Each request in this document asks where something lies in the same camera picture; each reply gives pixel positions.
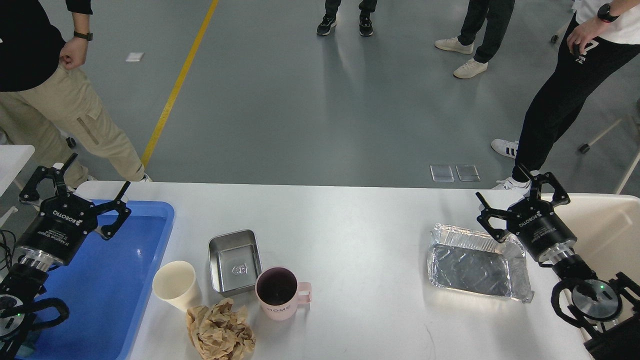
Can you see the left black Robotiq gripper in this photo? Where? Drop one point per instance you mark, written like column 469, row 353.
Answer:
column 55, row 225

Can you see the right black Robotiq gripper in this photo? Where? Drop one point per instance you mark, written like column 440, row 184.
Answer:
column 537, row 227

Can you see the aluminium foil tray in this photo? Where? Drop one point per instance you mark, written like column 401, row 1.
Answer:
column 472, row 261

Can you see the floor plate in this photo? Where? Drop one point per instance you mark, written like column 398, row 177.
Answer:
column 467, row 173
column 442, row 173

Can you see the white side table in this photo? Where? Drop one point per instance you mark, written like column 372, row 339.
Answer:
column 13, row 159

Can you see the left floor plate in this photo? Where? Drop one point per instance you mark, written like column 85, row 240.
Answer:
column 442, row 173

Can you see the beige plastic bin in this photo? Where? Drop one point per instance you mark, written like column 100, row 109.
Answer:
column 607, row 227

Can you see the crumpled brown paper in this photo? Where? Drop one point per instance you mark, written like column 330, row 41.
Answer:
column 219, row 333

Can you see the person with white sneakers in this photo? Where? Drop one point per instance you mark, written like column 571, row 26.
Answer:
column 482, row 32

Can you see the blue plastic tray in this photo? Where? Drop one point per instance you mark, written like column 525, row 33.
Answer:
column 106, row 288

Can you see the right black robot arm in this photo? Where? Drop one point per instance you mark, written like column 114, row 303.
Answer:
column 607, row 310

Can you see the square metal tin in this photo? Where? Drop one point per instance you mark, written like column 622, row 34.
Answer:
column 234, row 262

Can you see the cream paper cup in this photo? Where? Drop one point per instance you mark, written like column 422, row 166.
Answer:
column 176, row 283

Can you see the pink HOME mug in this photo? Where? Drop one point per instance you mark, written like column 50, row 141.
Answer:
column 279, row 293

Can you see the person in khaki trousers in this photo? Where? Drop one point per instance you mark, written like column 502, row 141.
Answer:
column 44, row 90

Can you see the right floor plate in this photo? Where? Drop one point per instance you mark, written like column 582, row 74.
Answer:
column 467, row 173

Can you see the person in black joggers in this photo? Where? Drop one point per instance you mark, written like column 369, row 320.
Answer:
column 602, row 36

